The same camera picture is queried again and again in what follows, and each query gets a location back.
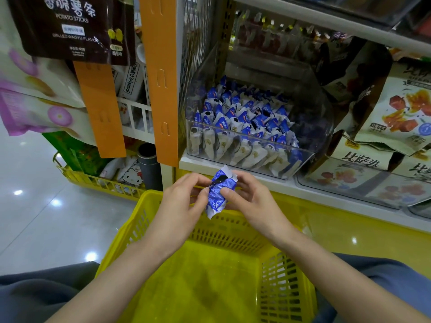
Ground person's left hand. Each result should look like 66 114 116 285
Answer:
143 173 213 258

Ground person's right hand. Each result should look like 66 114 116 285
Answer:
221 171 299 248

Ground blue white snack packet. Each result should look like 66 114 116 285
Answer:
205 166 239 219

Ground yellow plastic shopping basket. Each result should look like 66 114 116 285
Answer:
96 190 317 323

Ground pile of blue snack packets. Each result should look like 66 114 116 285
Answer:
189 76 304 178

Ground person's right forearm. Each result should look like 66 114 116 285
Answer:
279 228 431 323

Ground person's left forearm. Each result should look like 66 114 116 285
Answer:
47 235 172 323

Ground yellow floor basket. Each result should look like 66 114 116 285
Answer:
54 153 148 201

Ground store shelf with yellow base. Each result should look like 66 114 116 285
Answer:
138 0 431 279

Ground green snack bags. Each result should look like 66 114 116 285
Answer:
42 131 112 175

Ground purple white snack bag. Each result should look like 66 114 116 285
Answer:
0 87 97 145
0 17 85 108

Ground dark grey cylinder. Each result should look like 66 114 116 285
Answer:
138 142 164 192

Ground white cartoon print packet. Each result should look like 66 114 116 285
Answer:
101 158 145 187

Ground clear plastic bin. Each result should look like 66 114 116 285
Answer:
182 44 335 180
296 154 431 209

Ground orange hanging strip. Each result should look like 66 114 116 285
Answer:
74 61 127 159

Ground white card packet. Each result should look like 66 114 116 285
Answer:
114 64 144 101

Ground grey trousers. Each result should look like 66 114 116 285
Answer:
0 252 431 323

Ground row of small brown packets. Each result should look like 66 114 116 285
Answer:
232 10 351 58

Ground row of fruit print bags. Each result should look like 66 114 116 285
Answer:
299 60 431 209

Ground black potato stick bag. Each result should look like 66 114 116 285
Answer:
7 0 136 65

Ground white wire rack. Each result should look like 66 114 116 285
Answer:
118 97 156 144

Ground orange shelf post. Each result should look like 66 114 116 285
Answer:
140 0 181 167

